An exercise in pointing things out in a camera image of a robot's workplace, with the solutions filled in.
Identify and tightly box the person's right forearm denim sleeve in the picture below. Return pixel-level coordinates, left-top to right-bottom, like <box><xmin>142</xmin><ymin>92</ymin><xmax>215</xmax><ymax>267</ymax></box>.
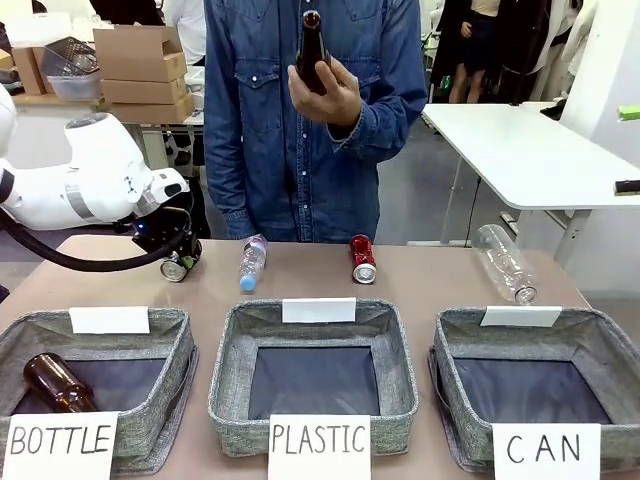
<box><xmin>203</xmin><ymin>94</ymin><xmax>252</xmax><ymax>240</ymax></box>

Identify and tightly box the red aluminium can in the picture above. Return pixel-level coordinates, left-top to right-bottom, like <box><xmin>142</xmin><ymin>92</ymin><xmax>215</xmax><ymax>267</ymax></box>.
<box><xmin>348</xmin><ymin>234</ymin><xmax>378</xmax><ymax>286</ymax></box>

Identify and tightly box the bystander in black skirt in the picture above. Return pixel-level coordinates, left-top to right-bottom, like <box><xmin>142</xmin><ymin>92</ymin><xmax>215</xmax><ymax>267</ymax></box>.
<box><xmin>446</xmin><ymin>0</ymin><xmax>503</xmax><ymax>105</ymax></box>

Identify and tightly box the bystander in white top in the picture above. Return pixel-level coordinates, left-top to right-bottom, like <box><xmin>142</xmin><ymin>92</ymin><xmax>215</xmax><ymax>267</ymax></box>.
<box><xmin>163</xmin><ymin>0</ymin><xmax>207</xmax><ymax>67</ymax></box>

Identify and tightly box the brown glass bottle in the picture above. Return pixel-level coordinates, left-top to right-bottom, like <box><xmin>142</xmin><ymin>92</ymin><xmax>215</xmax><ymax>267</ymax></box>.
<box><xmin>22</xmin><ymin>352</ymin><xmax>99</xmax><ymax>414</ymax></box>
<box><xmin>294</xmin><ymin>9</ymin><xmax>333</xmax><ymax>96</ymax></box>

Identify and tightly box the grey fabric basket plastic sign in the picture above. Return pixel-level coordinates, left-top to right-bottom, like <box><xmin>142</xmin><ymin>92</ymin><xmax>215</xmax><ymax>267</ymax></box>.
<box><xmin>207</xmin><ymin>298</ymin><xmax>421</xmax><ymax>459</ymax></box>

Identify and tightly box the person's torso in denim shirt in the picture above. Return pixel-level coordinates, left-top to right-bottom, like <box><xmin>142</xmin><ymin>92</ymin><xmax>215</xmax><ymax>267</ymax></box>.
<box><xmin>203</xmin><ymin>0</ymin><xmax>429</xmax><ymax>244</ymax></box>

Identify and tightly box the white office table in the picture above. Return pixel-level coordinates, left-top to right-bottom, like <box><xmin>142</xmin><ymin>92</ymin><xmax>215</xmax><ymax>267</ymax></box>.
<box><xmin>420</xmin><ymin>100</ymin><xmax>640</xmax><ymax>262</ymax></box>

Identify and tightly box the large clear plastic bottle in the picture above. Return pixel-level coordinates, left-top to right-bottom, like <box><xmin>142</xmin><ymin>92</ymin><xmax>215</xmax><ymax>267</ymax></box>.
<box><xmin>474</xmin><ymin>223</ymin><xmax>539</xmax><ymax>307</ymax></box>

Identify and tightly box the flat cardboard box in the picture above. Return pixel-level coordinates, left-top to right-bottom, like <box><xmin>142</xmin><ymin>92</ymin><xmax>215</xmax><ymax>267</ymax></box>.
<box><xmin>99</xmin><ymin>75</ymin><xmax>189</xmax><ymax>106</ymax></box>
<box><xmin>109</xmin><ymin>93</ymin><xmax>196</xmax><ymax>125</ymax></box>

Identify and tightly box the person's left hand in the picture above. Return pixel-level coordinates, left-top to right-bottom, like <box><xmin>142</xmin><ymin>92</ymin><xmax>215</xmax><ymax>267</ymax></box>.
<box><xmin>288</xmin><ymin>54</ymin><xmax>364</xmax><ymax>133</ymax></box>

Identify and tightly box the clear plastic tub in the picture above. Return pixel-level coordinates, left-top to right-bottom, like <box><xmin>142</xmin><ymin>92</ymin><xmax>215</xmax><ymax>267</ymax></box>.
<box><xmin>48</xmin><ymin>70</ymin><xmax>104</xmax><ymax>102</ymax></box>

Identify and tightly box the paper sign reading PLASTIC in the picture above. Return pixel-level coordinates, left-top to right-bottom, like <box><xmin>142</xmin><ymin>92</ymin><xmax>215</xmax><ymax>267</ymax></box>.
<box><xmin>267</xmin><ymin>413</ymin><xmax>373</xmax><ymax>480</ymax></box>

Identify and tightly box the large open cardboard box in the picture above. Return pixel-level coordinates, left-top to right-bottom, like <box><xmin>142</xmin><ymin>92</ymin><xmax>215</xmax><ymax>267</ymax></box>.
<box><xmin>92</xmin><ymin>25</ymin><xmax>189</xmax><ymax>84</ymax></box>

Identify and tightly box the small cardboard box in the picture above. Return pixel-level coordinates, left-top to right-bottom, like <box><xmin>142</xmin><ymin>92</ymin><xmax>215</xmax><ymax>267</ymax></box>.
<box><xmin>10</xmin><ymin>45</ymin><xmax>57</xmax><ymax>97</ymax></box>

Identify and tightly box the grey fabric basket bottle sign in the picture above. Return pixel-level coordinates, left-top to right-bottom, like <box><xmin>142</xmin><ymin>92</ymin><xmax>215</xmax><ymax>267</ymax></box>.
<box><xmin>0</xmin><ymin>306</ymin><xmax>200</xmax><ymax>475</ymax></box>

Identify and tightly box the small plastic bottle blue cap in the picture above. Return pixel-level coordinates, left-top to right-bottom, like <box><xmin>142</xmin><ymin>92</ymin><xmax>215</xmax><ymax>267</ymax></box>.
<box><xmin>238</xmin><ymin>233</ymin><xmax>270</xmax><ymax>294</ymax></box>

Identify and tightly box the black robot cable hose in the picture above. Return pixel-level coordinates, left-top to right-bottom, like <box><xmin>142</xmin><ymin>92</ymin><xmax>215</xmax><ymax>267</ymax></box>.
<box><xmin>0</xmin><ymin>192</ymin><xmax>195</xmax><ymax>274</ymax></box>

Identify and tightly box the grey fabric basket can sign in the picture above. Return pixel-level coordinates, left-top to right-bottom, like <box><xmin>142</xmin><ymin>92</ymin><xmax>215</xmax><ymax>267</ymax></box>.
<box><xmin>427</xmin><ymin>305</ymin><xmax>640</xmax><ymax>475</ymax></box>

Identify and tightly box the silver aluminium can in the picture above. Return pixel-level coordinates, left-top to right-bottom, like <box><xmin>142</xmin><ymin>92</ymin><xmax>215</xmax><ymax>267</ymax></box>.
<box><xmin>159</xmin><ymin>252</ymin><xmax>190</xmax><ymax>284</ymax></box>

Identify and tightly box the paper sign reading CAN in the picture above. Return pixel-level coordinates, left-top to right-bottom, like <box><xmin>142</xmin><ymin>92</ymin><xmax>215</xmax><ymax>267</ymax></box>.
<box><xmin>490</xmin><ymin>422</ymin><xmax>603</xmax><ymax>480</ymax></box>

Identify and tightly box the blank white card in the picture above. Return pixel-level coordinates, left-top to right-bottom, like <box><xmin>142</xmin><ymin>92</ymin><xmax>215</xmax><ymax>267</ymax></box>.
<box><xmin>479</xmin><ymin>304</ymin><xmax>564</xmax><ymax>329</ymax></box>
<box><xmin>281</xmin><ymin>296</ymin><xmax>358</xmax><ymax>325</ymax></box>
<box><xmin>68</xmin><ymin>305</ymin><xmax>152</xmax><ymax>336</ymax></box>

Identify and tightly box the paper sign reading BOTTLE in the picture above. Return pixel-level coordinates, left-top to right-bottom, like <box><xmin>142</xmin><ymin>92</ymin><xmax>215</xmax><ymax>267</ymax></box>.
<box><xmin>0</xmin><ymin>410</ymin><xmax>121</xmax><ymax>480</ymax></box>

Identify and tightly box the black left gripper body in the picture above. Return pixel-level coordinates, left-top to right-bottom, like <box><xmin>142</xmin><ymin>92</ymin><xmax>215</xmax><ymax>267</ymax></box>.
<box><xmin>130</xmin><ymin>206</ymin><xmax>203</xmax><ymax>258</ymax></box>

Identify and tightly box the black mesh basket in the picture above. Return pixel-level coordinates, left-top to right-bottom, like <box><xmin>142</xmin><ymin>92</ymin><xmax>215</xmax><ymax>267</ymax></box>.
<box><xmin>39</xmin><ymin>36</ymin><xmax>102</xmax><ymax>77</ymax></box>

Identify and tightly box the bystander in black coat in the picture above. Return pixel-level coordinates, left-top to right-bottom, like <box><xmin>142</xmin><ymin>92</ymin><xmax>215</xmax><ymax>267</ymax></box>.
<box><xmin>498</xmin><ymin>0</ymin><xmax>554</xmax><ymax>107</ymax></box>

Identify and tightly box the person's left forearm denim sleeve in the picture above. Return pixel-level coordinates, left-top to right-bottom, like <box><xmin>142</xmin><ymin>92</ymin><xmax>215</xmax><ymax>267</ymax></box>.
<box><xmin>324</xmin><ymin>82</ymin><xmax>429</xmax><ymax>164</ymax></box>

